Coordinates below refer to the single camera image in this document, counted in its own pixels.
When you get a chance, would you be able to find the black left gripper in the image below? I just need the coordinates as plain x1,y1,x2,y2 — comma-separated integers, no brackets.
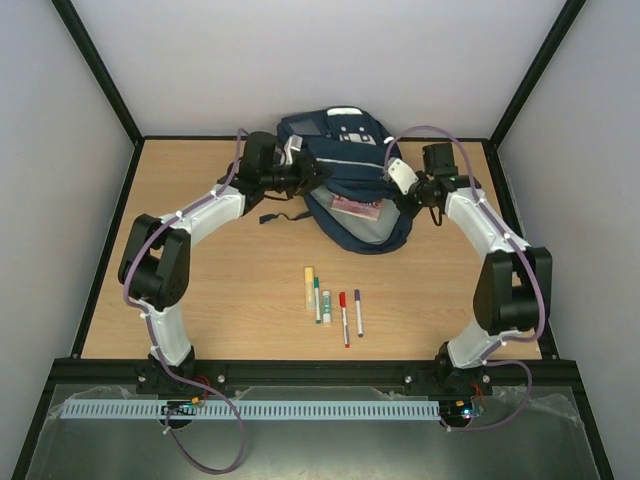
262,153,334,198

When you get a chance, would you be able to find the illustrated book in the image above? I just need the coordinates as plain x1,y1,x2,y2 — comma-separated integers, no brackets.
330,196,383,221

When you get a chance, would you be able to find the navy blue student backpack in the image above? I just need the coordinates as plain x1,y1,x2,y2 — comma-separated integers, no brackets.
277,106,413,255

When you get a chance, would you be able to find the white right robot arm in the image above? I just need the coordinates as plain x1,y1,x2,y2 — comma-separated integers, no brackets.
386,142,552,392

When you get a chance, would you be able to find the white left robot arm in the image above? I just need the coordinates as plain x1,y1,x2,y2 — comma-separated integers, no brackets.
118,131,331,367

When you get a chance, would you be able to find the yellow highlighter pen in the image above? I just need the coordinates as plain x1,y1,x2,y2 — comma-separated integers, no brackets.
304,266,316,311

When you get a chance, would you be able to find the green marker pen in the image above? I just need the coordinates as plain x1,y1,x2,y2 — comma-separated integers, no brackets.
313,276,322,324

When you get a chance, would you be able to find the purple marker pen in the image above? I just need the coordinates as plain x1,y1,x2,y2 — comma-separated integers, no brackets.
354,289,364,338

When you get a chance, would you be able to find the red marker pen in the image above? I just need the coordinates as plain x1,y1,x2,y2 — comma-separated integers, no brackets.
339,291,350,348

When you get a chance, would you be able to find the white glue stick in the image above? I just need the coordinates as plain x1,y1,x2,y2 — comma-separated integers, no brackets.
322,290,332,324

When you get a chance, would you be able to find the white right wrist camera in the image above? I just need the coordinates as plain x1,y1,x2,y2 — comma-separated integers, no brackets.
384,157,419,196

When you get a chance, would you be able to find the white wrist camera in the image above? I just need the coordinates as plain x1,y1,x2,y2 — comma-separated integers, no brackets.
384,157,419,196
280,135,303,166

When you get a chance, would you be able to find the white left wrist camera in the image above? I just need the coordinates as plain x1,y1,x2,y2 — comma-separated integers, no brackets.
280,135,303,166

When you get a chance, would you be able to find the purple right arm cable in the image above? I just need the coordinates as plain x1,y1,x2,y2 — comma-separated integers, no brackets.
382,124,549,434

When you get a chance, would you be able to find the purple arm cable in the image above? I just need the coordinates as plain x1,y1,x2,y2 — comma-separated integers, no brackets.
122,127,251,475
382,124,549,434

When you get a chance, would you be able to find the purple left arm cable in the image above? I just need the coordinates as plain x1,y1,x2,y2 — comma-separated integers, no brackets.
122,127,251,475

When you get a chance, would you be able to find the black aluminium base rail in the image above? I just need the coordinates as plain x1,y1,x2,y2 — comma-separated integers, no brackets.
45,358,585,399

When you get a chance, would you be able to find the light blue cable duct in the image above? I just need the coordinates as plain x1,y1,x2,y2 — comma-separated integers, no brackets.
60,399,441,421

